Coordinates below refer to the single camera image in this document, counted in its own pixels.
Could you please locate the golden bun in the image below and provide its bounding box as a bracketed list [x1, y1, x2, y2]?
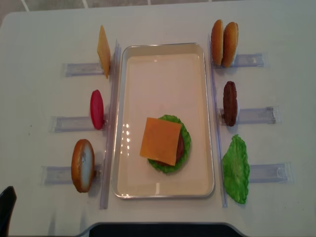
[210, 19, 224, 66]
[222, 22, 238, 68]

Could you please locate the orange cheese slice on tray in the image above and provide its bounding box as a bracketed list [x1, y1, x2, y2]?
[140, 118, 181, 166]

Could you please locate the brown meat patty on tray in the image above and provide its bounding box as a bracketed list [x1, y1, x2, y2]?
[156, 133, 185, 166]

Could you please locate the green lettuce leaf on tray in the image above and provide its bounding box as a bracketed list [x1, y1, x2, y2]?
[148, 115, 191, 174]

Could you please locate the red tomato slice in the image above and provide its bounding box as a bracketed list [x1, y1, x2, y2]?
[90, 90, 104, 130]

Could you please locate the upright brown meat patty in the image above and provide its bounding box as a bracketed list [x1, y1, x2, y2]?
[223, 81, 238, 126]

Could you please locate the upright orange cheese slice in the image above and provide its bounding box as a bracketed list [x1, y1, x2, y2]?
[97, 25, 111, 79]

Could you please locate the bread bun slice left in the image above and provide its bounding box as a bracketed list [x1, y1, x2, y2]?
[71, 139, 95, 193]

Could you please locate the upright green lettuce leaf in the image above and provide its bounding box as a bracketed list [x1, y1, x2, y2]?
[222, 134, 250, 204]

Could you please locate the white rectangular tray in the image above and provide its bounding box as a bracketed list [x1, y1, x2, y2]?
[111, 43, 215, 198]

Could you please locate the clear holder middle left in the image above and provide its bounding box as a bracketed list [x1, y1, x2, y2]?
[49, 117, 96, 133]

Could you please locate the clear holder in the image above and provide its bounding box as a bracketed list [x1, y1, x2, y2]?
[49, 117, 96, 133]
[40, 164, 103, 186]
[249, 162, 293, 183]
[219, 106, 279, 125]
[62, 63, 104, 77]
[212, 52, 269, 69]

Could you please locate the clear holder top left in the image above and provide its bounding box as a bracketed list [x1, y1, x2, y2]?
[62, 63, 104, 77]

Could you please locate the clear holder middle right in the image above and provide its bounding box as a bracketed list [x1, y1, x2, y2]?
[219, 106, 279, 125]

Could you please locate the black base bottom edge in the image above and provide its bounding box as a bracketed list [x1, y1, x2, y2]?
[88, 223, 242, 237]

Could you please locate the clear holder top right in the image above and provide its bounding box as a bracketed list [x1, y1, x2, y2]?
[212, 52, 269, 69]

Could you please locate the clear holder bottom left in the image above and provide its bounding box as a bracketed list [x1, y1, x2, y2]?
[40, 164, 103, 186]

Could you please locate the clear holder bottom right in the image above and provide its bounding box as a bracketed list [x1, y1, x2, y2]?
[249, 162, 293, 183]

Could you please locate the black object bottom left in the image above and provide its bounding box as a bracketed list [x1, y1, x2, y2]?
[0, 186, 17, 237]

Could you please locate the clear long rail left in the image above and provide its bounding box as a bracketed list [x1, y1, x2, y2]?
[100, 41, 121, 210]

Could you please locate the clear long rail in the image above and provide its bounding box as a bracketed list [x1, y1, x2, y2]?
[208, 34, 227, 208]
[100, 41, 121, 210]

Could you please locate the clear long rail right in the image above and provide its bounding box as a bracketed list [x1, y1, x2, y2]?
[208, 34, 227, 208]

